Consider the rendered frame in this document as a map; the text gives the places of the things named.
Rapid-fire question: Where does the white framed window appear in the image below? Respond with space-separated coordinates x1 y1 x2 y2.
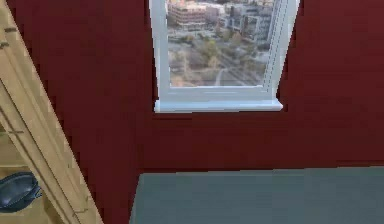
148 0 301 114

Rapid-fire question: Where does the grey table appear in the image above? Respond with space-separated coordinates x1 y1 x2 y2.
128 166 384 224

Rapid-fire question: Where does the light wooden shelf unit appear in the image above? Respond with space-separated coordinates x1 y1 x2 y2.
0 0 105 224

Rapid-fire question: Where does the dark blue bowl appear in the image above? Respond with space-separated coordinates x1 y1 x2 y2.
0 171 43 214

